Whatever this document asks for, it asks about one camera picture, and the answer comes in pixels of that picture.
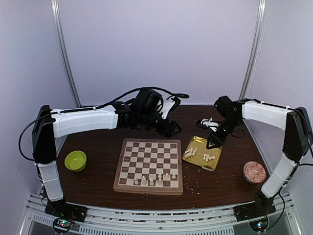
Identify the wooden chessboard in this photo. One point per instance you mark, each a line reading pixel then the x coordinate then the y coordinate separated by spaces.
pixel 145 157

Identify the left aluminium corner post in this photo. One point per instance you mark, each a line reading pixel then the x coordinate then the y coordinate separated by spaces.
pixel 64 54

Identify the pile of white pawns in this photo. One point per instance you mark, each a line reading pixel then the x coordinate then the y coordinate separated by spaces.
pixel 190 152

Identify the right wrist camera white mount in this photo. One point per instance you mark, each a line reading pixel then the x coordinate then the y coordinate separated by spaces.
pixel 207 124

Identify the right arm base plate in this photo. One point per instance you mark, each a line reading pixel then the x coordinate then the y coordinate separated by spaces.
pixel 251 211

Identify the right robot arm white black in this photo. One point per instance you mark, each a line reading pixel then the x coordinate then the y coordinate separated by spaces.
pixel 298 140

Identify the white chess bishop piece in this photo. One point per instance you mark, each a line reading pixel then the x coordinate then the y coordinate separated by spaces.
pixel 160 182

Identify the pile of white chess pieces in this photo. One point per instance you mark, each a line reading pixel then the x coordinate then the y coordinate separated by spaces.
pixel 207 157

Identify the red patterned bowl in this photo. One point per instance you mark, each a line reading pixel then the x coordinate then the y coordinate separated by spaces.
pixel 254 172

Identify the right aluminium corner post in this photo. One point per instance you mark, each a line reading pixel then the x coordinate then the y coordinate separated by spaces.
pixel 256 45

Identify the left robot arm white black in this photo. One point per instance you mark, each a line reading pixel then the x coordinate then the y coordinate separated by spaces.
pixel 147 111

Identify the left green circuit board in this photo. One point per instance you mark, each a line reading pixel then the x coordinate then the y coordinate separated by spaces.
pixel 61 225

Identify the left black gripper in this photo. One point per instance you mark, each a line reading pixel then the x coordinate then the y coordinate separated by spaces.
pixel 162 131

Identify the green circuit board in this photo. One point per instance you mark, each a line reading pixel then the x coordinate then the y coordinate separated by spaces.
pixel 61 225
pixel 259 225

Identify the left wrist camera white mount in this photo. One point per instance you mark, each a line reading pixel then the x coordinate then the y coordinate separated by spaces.
pixel 170 104

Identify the green bowl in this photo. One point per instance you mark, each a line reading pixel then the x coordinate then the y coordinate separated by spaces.
pixel 76 161

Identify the gold metal tray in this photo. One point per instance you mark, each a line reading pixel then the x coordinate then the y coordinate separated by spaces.
pixel 197 160

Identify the right green circuit board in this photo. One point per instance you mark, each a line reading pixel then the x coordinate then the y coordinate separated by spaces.
pixel 259 225

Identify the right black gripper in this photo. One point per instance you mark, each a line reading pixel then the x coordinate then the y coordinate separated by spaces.
pixel 213 138

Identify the aluminium corner post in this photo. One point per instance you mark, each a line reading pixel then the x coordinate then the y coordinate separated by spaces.
pixel 256 45
pixel 64 54

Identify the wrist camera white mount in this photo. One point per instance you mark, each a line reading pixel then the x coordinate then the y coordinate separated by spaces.
pixel 170 104
pixel 207 124

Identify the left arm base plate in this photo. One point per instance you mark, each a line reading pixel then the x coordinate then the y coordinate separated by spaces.
pixel 75 213

